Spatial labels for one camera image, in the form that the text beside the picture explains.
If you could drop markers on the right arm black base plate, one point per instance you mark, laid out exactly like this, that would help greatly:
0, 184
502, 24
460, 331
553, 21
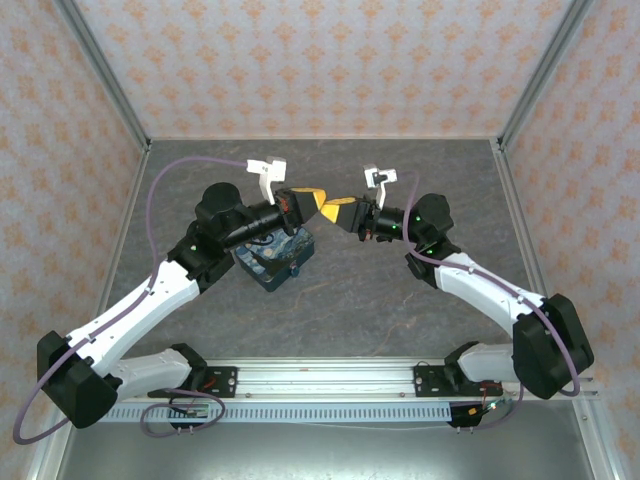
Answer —
430, 380

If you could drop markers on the aluminium mounting rail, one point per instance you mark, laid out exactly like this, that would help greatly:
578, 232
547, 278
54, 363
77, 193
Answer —
325, 382

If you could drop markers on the aluminium frame post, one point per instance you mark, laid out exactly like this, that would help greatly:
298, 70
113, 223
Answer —
107, 75
545, 75

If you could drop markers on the small electronics board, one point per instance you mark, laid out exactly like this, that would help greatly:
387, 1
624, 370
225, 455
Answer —
196, 411
487, 407

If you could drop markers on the starry night painted box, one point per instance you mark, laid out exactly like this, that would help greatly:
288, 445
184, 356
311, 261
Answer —
270, 260

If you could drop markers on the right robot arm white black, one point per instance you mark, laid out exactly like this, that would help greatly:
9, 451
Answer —
480, 285

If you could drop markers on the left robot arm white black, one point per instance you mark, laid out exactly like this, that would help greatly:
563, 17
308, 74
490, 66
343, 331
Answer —
150, 300

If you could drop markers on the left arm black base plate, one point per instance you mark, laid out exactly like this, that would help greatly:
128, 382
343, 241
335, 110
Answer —
222, 380

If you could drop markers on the small padlock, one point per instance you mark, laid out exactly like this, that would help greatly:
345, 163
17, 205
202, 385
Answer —
294, 270

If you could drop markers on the aluminium table side rail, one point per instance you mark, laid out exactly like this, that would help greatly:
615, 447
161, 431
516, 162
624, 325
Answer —
520, 225
120, 225

